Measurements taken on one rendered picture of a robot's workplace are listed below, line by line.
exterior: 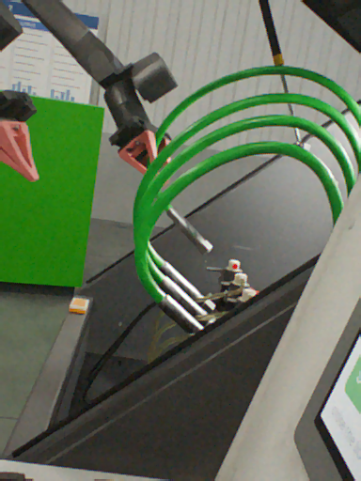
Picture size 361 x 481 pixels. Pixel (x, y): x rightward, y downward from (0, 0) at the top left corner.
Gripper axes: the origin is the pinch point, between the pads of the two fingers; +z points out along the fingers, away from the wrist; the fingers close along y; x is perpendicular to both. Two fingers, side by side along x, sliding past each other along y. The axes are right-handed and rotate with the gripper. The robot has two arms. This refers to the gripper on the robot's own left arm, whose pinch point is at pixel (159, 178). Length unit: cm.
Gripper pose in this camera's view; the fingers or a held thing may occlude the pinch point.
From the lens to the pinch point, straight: 105.8
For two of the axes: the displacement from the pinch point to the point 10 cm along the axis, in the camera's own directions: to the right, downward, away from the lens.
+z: 3.9, 8.2, -4.2
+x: -7.4, 5.5, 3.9
